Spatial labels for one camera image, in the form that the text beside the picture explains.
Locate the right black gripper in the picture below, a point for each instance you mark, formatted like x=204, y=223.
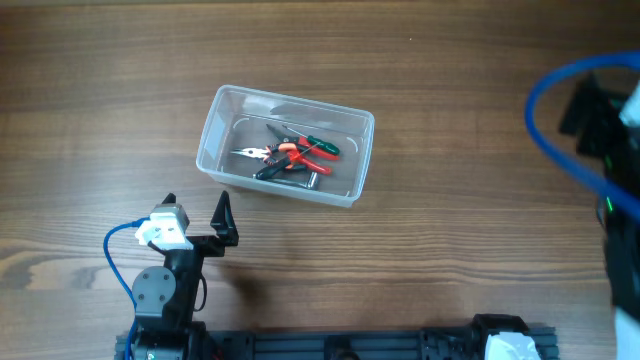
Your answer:
x=600, y=106

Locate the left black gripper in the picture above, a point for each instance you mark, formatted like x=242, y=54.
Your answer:
x=227, y=232

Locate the orange black needle-nose pliers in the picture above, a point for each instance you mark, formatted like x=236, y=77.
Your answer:
x=265, y=154

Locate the black red screwdriver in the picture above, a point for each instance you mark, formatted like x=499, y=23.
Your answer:
x=280, y=167

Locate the clear plastic container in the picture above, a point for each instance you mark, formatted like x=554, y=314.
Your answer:
x=237, y=119

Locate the silver L-shaped socket wrench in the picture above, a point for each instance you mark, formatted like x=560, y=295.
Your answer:
x=310, y=184

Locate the red handled snips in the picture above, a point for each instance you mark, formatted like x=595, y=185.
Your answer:
x=282, y=137

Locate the green handled screwdriver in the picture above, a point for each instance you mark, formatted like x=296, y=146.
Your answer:
x=314, y=141

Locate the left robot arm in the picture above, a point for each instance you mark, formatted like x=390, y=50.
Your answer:
x=165, y=296

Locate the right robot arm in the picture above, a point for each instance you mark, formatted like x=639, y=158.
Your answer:
x=505, y=335

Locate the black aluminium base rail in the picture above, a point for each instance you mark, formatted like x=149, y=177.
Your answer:
x=427, y=343

